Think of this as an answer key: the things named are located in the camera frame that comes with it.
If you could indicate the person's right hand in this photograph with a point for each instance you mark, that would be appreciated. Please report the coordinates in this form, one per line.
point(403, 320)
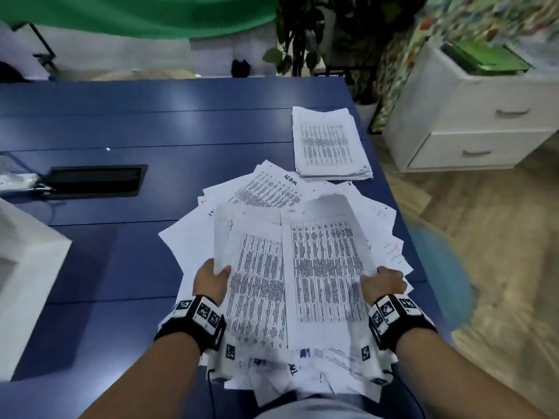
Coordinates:
point(386, 285)

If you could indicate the person's left hand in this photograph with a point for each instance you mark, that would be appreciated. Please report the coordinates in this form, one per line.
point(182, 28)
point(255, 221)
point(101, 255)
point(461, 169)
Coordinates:
point(208, 281)

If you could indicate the person's left thumb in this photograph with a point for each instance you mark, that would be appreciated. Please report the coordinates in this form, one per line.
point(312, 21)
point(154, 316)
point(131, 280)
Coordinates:
point(224, 276)

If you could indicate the person's right thumb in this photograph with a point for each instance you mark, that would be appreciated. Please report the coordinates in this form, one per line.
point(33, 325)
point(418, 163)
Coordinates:
point(367, 284)

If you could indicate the printed table sheet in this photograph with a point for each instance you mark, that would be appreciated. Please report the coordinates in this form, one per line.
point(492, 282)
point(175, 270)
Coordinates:
point(325, 266)
point(255, 283)

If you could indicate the person's left forearm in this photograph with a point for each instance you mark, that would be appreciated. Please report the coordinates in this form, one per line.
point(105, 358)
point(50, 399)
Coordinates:
point(148, 379)

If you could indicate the person's right forearm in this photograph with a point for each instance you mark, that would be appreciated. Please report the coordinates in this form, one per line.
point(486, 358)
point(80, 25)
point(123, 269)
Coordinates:
point(458, 379)

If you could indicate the pile of loose white papers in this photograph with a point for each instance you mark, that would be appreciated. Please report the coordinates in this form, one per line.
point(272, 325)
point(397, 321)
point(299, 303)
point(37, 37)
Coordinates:
point(196, 239)

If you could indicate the black wrist band with markers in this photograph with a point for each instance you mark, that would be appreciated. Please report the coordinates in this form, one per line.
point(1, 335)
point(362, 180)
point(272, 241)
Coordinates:
point(399, 320)
point(192, 320)

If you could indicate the blue floor mat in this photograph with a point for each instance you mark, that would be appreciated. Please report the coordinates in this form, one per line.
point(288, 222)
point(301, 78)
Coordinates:
point(443, 270)

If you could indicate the neat stack of printed papers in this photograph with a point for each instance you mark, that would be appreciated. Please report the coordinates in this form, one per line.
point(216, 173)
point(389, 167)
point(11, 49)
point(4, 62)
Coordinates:
point(329, 143)

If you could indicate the white plant pot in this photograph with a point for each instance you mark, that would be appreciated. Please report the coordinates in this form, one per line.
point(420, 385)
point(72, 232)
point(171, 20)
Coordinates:
point(367, 114)

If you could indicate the white box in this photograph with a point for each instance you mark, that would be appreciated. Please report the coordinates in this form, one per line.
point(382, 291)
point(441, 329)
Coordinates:
point(26, 274)

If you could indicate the small black object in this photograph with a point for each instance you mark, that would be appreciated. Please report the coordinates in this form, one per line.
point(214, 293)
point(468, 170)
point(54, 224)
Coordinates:
point(240, 68)

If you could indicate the green leafy plant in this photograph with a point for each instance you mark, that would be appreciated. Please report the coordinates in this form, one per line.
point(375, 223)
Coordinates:
point(301, 34)

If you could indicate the green book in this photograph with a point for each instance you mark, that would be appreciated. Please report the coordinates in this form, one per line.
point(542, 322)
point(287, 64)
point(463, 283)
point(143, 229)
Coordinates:
point(487, 58)

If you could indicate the green cloth backdrop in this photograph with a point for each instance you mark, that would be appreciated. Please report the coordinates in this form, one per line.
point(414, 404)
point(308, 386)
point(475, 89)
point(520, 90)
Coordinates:
point(131, 15)

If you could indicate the colourful patterned cloth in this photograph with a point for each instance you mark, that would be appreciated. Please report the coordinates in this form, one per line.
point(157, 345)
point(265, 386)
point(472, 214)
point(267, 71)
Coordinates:
point(471, 17)

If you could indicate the black metal stand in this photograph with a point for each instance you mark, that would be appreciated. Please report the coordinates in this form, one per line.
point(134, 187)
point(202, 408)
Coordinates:
point(43, 50)

